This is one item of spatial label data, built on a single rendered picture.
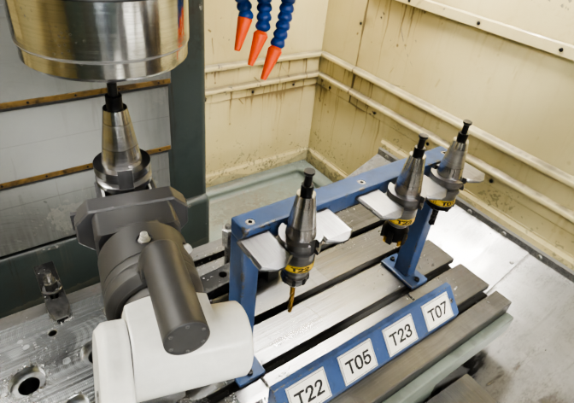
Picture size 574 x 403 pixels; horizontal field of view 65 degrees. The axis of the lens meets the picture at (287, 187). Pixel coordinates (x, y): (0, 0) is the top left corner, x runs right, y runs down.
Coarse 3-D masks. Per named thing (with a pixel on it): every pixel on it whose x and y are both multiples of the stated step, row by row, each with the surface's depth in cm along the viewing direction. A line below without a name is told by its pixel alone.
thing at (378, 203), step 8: (368, 192) 74; (376, 192) 74; (360, 200) 72; (368, 200) 72; (376, 200) 73; (384, 200) 73; (392, 200) 73; (368, 208) 71; (376, 208) 71; (384, 208) 71; (392, 208) 71; (400, 208) 71; (384, 216) 69; (392, 216) 70; (400, 216) 70
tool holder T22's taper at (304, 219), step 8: (296, 192) 59; (296, 200) 59; (304, 200) 58; (312, 200) 58; (296, 208) 59; (304, 208) 59; (312, 208) 59; (296, 216) 59; (304, 216) 59; (312, 216) 60; (288, 224) 61; (296, 224) 60; (304, 224) 60; (312, 224) 60; (288, 232) 61; (296, 232) 60; (304, 232) 60; (312, 232) 61; (296, 240) 61; (304, 240) 61; (312, 240) 62
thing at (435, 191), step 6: (426, 180) 79; (432, 180) 79; (426, 186) 77; (432, 186) 77; (438, 186) 78; (426, 192) 76; (432, 192) 76; (438, 192) 76; (444, 192) 76; (426, 198) 75; (432, 198) 75; (438, 198) 75
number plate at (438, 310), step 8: (440, 296) 92; (432, 304) 91; (440, 304) 92; (448, 304) 93; (424, 312) 89; (432, 312) 90; (440, 312) 91; (448, 312) 93; (432, 320) 90; (440, 320) 91; (432, 328) 90
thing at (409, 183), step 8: (408, 160) 70; (416, 160) 69; (424, 160) 70; (408, 168) 71; (416, 168) 70; (424, 168) 71; (400, 176) 72; (408, 176) 71; (416, 176) 71; (400, 184) 72; (408, 184) 71; (416, 184) 71; (400, 192) 73; (408, 192) 72; (416, 192) 72
